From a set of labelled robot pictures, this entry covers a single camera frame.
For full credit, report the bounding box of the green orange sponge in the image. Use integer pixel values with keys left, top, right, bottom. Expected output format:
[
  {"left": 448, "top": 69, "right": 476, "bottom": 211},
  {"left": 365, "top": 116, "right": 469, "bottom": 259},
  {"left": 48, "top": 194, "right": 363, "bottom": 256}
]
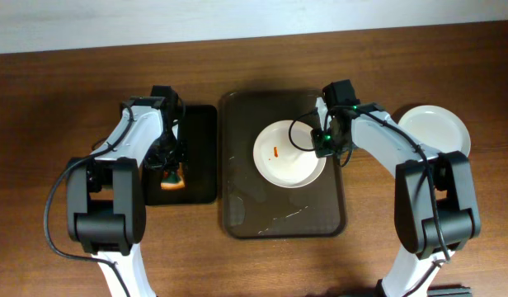
[{"left": 160, "top": 167, "right": 186, "bottom": 191}]

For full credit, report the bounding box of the white plate with stain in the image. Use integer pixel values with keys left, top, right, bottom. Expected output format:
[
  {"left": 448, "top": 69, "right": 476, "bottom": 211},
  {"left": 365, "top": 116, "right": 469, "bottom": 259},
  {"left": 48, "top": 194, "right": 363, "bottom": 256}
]
[{"left": 252, "top": 120, "right": 327, "bottom": 188}]

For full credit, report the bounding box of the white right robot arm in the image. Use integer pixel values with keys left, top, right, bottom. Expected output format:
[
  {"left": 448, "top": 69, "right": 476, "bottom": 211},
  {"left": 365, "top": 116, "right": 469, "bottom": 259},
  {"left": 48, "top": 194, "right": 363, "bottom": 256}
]
[{"left": 312, "top": 101, "right": 481, "bottom": 296}]

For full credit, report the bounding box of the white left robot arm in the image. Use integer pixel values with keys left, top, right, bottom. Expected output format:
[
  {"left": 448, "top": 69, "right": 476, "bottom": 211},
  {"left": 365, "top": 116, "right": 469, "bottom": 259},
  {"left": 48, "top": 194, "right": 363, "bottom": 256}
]
[{"left": 66, "top": 95, "right": 186, "bottom": 296}]

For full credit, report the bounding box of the small black tray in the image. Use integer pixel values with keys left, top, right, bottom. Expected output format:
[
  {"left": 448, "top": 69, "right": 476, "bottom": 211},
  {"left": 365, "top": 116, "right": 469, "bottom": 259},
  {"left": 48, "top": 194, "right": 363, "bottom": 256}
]
[{"left": 142, "top": 105, "right": 218, "bottom": 206}]

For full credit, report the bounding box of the large brown tray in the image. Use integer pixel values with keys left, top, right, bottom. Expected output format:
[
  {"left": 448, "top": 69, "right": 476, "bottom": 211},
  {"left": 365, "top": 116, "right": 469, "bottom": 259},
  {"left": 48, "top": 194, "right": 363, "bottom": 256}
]
[{"left": 219, "top": 89, "right": 346, "bottom": 239}]

